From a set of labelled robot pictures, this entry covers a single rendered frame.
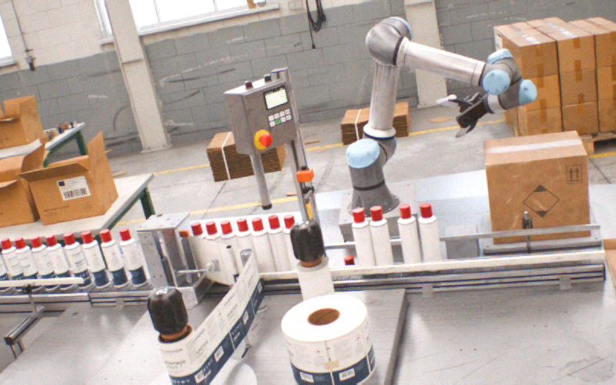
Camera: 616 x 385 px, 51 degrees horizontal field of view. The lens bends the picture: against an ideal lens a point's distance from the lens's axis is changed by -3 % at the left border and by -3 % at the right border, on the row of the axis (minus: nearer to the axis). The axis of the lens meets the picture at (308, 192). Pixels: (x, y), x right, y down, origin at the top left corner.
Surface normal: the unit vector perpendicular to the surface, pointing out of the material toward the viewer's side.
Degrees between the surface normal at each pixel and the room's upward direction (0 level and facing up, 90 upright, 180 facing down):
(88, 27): 90
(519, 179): 90
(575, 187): 90
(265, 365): 0
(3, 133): 90
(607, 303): 0
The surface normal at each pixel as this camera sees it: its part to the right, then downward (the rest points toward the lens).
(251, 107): 0.64, 0.15
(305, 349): -0.50, 0.39
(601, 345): -0.19, -0.92
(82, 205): -0.04, 0.34
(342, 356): 0.33, 0.26
